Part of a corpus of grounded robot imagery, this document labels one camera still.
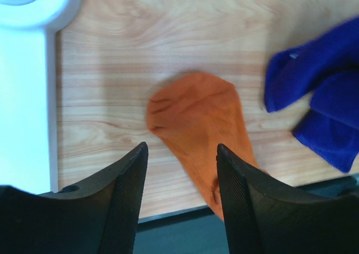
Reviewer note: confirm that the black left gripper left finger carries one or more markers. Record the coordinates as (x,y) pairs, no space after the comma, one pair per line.
(98,214)

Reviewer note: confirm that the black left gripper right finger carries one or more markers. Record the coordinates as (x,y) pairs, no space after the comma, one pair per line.
(265,215)

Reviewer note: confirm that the orange sock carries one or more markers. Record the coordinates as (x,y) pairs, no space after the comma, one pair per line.
(192,116)

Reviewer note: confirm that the purple cloth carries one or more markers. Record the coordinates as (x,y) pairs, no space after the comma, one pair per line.
(327,67)

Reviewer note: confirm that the white and grey drying rack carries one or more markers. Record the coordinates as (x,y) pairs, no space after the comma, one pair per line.
(29,151)

